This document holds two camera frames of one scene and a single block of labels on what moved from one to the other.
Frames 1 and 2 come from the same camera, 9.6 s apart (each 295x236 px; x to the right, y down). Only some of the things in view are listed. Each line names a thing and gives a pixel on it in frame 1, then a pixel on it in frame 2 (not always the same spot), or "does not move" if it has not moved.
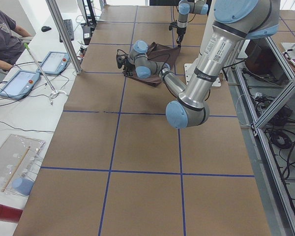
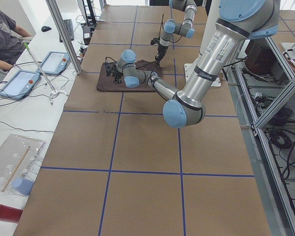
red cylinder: x=5 y=213 does not move
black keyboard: x=68 y=23 does not move
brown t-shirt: x=161 y=53 → x=105 y=83
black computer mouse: x=44 y=28 does not move
